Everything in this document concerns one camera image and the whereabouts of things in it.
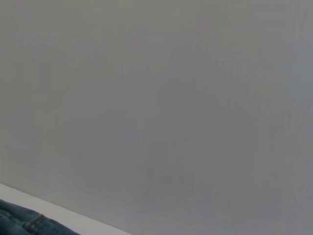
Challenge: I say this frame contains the blue denim shorts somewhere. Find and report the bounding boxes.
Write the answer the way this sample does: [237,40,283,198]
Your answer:
[0,198,82,235]

